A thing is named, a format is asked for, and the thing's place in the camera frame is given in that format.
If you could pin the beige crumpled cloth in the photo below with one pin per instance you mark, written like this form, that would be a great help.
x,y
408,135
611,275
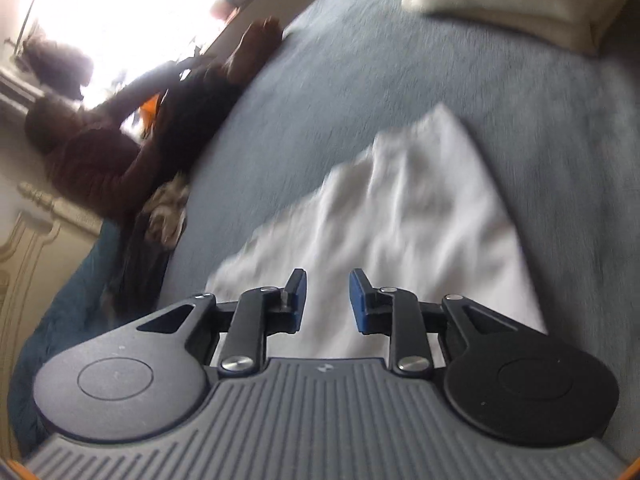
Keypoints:
x,y
167,215

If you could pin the window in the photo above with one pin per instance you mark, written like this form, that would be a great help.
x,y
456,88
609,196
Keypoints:
x,y
110,5

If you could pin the dark striped cloth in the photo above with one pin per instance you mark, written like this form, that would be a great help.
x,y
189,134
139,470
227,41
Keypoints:
x,y
140,270

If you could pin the orange object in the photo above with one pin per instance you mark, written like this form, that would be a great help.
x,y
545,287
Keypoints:
x,y
151,112

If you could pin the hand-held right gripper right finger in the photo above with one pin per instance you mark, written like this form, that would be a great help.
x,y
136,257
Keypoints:
x,y
357,305

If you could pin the grey fleece blanket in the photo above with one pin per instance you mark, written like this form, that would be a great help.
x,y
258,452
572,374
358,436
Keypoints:
x,y
350,60

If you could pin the cream cushion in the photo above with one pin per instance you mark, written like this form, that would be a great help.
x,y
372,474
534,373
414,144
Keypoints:
x,y
510,10

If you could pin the cream carved furniture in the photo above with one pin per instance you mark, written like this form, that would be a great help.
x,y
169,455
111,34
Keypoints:
x,y
35,240

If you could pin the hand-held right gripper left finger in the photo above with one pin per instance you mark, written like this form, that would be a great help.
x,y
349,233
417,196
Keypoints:
x,y
301,305

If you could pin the white shirt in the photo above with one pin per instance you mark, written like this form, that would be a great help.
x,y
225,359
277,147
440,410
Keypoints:
x,y
400,220

